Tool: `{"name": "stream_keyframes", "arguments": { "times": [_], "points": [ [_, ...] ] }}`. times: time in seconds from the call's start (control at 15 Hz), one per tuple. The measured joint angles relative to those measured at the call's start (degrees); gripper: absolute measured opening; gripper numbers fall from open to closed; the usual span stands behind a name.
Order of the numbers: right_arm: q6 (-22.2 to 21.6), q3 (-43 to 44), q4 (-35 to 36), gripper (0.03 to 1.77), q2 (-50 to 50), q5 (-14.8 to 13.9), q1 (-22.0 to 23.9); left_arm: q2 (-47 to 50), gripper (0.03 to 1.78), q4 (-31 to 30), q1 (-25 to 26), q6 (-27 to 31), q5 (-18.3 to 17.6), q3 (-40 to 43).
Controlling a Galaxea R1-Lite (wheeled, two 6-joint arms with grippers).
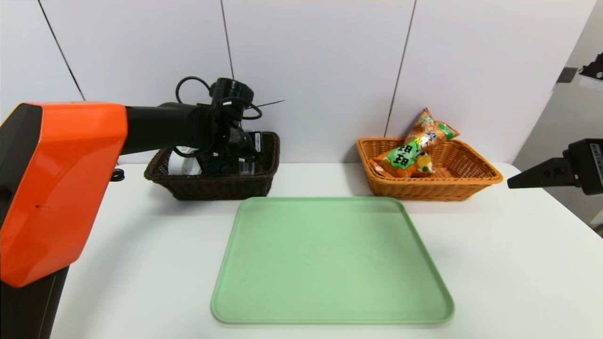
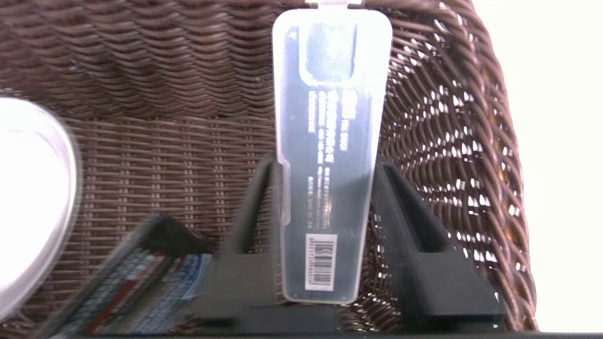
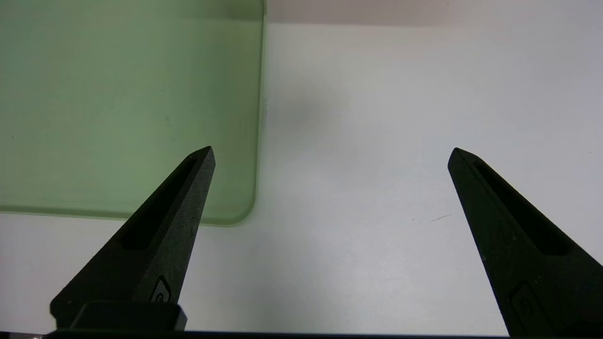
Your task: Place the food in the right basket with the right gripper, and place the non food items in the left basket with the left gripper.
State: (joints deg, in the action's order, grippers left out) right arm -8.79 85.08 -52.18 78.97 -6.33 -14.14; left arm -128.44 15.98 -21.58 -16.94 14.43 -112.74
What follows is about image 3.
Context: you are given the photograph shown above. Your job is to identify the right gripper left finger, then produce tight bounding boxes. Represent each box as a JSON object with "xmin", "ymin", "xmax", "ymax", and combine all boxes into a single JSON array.
[{"xmin": 49, "ymin": 146, "xmax": 217, "ymax": 331}]

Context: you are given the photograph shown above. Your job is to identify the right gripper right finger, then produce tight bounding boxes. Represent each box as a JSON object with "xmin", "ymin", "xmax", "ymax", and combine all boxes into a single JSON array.
[{"xmin": 447, "ymin": 147, "xmax": 603, "ymax": 338}]

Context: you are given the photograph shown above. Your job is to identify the light green plastic tray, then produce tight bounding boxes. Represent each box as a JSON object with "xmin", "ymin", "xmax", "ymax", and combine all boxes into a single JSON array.
[{"xmin": 0, "ymin": 0, "xmax": 267, "ymax": 227}]

